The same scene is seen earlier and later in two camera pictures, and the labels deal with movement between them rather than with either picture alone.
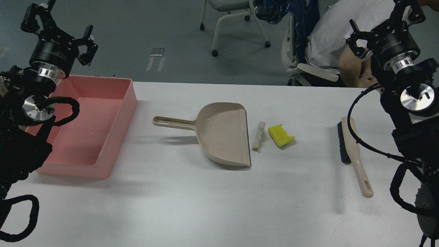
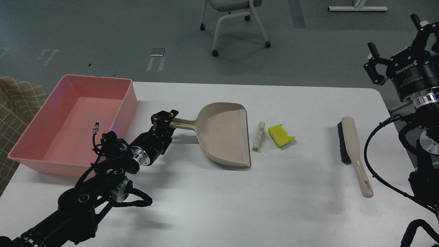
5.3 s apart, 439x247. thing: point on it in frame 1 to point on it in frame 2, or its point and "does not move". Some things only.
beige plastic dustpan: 222,130 does not move
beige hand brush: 349,151 does not move
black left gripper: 54,50 to 155,142
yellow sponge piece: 279,136 does not move
